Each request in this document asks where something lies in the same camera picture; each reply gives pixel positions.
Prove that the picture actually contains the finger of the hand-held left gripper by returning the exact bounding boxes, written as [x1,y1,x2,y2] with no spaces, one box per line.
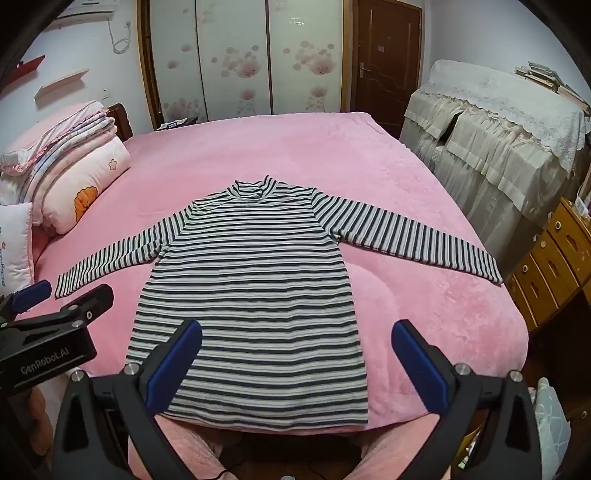
[27,283,115,334]
[0,279,53,319]

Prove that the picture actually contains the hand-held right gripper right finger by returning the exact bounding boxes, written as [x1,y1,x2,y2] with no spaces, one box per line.
[391,319,542,480]

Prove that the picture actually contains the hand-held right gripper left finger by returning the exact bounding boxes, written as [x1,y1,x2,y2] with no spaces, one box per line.
[52,318,204,480]

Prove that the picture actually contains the black white striped shirt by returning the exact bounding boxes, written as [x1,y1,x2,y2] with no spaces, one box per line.
[54,174,504,433]

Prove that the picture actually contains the white embroidered pillow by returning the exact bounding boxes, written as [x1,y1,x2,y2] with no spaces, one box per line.
[0,201,37,296]

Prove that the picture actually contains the person's pink trousers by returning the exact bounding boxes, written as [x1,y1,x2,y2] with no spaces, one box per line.
[127,408,455,480]

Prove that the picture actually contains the pillow with orange print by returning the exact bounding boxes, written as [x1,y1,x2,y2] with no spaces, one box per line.
[25,136,133,236]

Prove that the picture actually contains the white plastic item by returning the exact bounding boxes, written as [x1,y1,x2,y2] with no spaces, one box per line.
[529,377,591,480]

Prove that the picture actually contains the pink frilled folded quilt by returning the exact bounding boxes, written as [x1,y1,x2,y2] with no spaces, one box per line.
[0,100,116,179]

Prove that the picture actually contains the wooden drawer cabinet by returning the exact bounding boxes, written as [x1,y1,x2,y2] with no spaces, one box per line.
[505,196,591,331]

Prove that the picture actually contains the dark wooden headboard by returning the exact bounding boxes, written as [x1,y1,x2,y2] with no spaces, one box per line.
[107,102,135,142]

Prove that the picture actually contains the dark flat item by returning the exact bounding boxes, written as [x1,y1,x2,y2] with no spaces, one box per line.
[156,117,199,131]

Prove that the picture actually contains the pink fleece bed blanket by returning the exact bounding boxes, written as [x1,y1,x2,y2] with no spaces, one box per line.
[32,111,530,437]

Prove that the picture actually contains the cream lace covered furniture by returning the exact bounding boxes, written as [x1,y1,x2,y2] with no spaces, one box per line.
[399,58,591,241]

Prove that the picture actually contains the floral sliding door wardrobe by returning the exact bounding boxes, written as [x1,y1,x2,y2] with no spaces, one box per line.
[137,0,352,132]

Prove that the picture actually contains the white air conditioner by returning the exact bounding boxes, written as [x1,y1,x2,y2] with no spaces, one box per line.
[55,0,118,19]

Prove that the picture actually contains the brown wooden door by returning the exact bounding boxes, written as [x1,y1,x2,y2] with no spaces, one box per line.
[348,0,423,139]

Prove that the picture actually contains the stack of books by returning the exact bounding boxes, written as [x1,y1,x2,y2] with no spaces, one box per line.
[514,60,591,114]

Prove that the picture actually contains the pink wooden wall shelf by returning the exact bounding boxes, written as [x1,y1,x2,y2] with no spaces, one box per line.
[34,68,90,100]

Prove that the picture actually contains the red wall shelf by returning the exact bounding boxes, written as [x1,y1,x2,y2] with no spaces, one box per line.
[16,54,46,75]

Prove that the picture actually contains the white coiled cable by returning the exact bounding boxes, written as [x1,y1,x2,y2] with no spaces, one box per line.
[110,9,133,54]

